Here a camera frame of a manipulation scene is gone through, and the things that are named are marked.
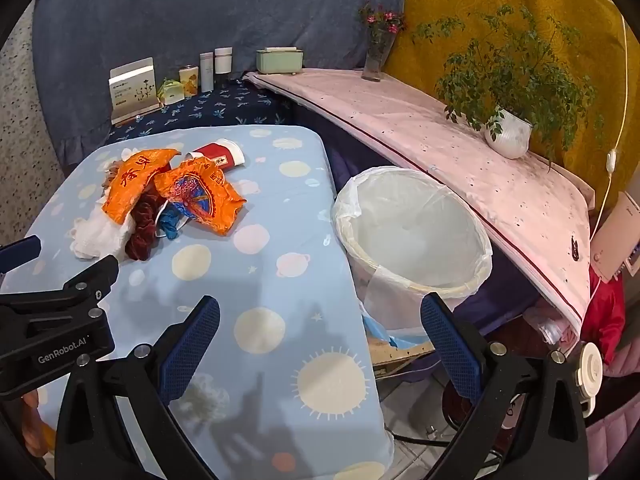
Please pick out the blue face mask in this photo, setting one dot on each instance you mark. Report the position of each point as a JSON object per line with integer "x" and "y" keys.
{"x": 172, "y": 220}

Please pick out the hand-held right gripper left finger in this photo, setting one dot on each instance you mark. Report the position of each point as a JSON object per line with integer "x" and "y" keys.
{"x": 192, "y": 347}

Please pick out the white cardboard box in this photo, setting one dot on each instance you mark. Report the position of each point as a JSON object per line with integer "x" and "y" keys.
{"x": 134, "y": 90}

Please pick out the yellow tin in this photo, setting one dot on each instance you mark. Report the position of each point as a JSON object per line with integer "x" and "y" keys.
{"x": 190, "y": 82}

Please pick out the potted green plant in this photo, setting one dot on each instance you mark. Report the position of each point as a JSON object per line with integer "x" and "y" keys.
{"x": 507, "y": 132}

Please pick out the light blue printed blanket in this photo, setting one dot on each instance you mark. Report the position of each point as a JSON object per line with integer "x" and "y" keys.
{"x": 280, "y": 240}

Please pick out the bin with white bag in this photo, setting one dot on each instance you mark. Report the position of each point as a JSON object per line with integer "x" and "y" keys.
{"x": 415, "y": 240}

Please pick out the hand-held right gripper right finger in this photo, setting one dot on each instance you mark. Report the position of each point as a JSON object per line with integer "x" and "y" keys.
{"x": 450, "y": 350}

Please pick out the pink table cloth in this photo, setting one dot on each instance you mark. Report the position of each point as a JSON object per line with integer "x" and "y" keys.
{"x": 425, "y": 135}

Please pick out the slim white bottle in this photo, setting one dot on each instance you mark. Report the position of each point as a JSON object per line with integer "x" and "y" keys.
{"x": 207, "y": 72}

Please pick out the white cloth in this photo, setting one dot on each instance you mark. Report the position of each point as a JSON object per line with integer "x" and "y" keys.
{"x": 100, "y": 235}

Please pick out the green packet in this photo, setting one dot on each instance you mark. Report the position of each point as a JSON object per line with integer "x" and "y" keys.
{"x": 171, "y": 92}

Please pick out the dark blue printed cloth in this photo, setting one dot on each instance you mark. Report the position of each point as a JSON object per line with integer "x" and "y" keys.
{"x": 220, "y": 107}

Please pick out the white device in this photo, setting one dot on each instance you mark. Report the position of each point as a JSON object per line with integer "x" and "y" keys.
{"x": 612, "y": 240}

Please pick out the wooden board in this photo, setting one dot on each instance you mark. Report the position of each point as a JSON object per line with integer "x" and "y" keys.
{"x": 400, "y": 357}

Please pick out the tan dotted scrunchie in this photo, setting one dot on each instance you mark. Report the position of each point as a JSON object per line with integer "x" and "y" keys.
{"x": 112, "y": 172}

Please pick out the orange snack bag blue print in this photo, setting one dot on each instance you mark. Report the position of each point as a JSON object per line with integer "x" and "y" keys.
{"x": 200, "y": 195}

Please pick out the pink flower bunch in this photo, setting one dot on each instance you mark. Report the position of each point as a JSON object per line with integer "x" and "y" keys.
{"x": 380, "y": 17}

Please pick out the wide white bottle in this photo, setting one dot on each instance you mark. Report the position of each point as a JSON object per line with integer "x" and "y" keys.
{"x": 223, "y": 62}

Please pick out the dark red scrunchie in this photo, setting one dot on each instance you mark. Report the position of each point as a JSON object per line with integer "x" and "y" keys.
{"x": 142, "y": 232}

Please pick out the small red paper cup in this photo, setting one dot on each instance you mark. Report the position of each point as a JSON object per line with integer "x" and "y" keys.
{"x": 217, "y": 156}

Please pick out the red garment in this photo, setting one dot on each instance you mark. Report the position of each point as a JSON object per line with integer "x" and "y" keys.
{"x": 602, "y": 315}

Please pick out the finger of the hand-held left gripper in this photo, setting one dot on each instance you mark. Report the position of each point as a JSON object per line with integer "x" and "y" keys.
{"x": 20, "y": 255}
{"x": 95, "y": 280}

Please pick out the blue plastic bag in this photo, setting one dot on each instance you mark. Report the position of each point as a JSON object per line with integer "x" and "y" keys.
{"x": 382, "y": 332}

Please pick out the grey blue backdrop cloth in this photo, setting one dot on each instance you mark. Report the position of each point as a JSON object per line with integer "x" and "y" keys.
{"x": 200, "y": 10}

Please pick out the glass vase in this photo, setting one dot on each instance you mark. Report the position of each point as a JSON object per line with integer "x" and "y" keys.
{"x": 377, "y": 57}

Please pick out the green tissue box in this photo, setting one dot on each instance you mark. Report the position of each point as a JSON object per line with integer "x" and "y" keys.
{"x": 280, "y": 60}

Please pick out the white round plastic part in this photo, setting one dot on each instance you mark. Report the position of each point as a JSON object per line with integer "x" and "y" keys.
{"x": 589, "y": 372}

